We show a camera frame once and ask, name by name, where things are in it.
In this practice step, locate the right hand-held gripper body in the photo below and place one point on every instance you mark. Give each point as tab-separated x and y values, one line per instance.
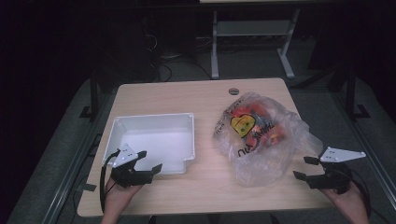
334	179

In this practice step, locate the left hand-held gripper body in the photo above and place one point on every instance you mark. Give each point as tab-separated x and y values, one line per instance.
127	175

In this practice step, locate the clear plastic bag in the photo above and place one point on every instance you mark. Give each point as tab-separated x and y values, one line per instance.
264	161

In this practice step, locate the orange black snack packet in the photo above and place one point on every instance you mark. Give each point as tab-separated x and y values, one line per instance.
250	111

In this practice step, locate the person's left hand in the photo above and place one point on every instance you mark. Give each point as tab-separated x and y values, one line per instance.
118	197

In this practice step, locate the person's right hand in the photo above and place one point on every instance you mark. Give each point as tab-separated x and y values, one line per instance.
351	203

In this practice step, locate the white plastic bin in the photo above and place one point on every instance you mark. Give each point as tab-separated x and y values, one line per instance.
155	140

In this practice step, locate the black tape strip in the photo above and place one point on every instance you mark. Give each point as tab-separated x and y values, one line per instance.
87	187

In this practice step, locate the black metal stand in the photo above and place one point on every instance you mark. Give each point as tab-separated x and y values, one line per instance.
351	93
93	99

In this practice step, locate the grey table grommet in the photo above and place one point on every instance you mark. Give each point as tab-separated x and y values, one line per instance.
233	91

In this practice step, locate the grey metal rail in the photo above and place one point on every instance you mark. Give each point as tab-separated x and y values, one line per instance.
370	155
71	174

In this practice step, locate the white metal desk frame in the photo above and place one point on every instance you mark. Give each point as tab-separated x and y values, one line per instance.
252	28

